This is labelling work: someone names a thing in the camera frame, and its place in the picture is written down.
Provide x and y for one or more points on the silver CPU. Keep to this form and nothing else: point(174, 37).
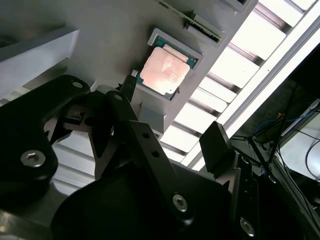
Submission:
point(163, 70)

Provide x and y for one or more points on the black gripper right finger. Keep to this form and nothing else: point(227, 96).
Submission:
point(216, 147)

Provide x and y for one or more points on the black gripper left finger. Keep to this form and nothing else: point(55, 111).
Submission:
point(25, 130)

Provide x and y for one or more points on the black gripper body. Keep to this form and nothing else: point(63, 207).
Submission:
point(125, 212)

